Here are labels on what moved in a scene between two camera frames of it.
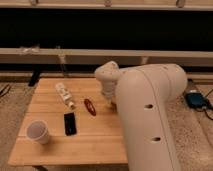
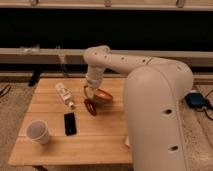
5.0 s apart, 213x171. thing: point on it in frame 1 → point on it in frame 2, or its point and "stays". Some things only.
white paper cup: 38,131 stays
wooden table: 68,121 stays
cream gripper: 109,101 → 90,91
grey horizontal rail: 184,57 stays
